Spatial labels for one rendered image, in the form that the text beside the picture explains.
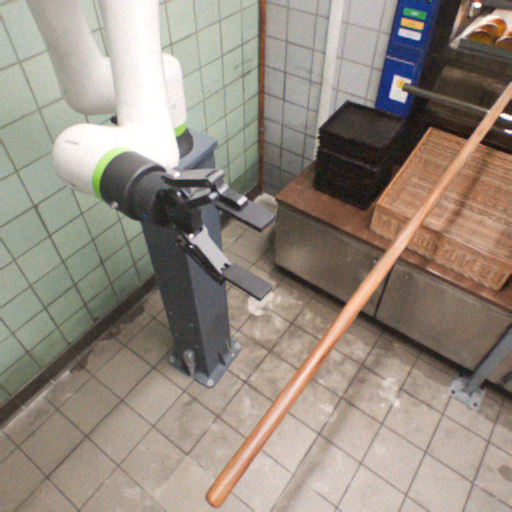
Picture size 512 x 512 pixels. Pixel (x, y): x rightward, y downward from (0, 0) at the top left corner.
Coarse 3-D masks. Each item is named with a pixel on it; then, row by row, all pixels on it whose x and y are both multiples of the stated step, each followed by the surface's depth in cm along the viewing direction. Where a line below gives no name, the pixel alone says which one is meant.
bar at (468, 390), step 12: (408, 84) 150; (420, 96) 150; (432, 96) 147; (444, 96) 145; (468, 108) 142; (480, 108) 140; (504, 120) 138; (504, 336) 166; (504, 348) 167; (492, 360) 175; (456, 372) 205; (480, 372) 183; (456, 384) 200; (468, 384) 193; (480, 384) 200; (456, 396) 197; (468, 396) 197; (480, 396) 197
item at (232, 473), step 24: (504, 96) 139; (456, 168) 116; (432, 192) 110; (408, 240) 100; (384, 264) 94; (360, 288) 91; (336, 336) 83; (312, 360) 80; (288, 384) 77; (288, 408) 75; (264, 432) 72; (240, 456) 69; (216, 480) 67; (216, 504) 65
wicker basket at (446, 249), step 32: (416, 160) 197; (448, 160) 192; (480, 160) 184; (384, 192) 177; (448, 192) 198; (480, 192) 189; (384, 224) 188; (480, 224) 188; (448, 256) 175; (480, 256) 160
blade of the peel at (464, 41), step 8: (488, 16) 187; (480, 24) 182; (504, 32) 177; (464, 40) 168; (472, 40) 167; (496, 40) 172; (472, 48) 168; (480, 48) 167; (488, 48) 165; (496, 48) 163; (504, 56) 163
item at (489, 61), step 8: (448, 48) 169; (456, 48) 168; (464, 48) 168; (448, 56) 171; (456, 56) 169; (464, 56) 168; (472, 56) 166; (480, 56) 164; (488, 56) 164; (496, 56) 164; (480, 64) 166; (488, 64) 164; (496, 64) 163; (504, 64) 161; (504, 72) 163
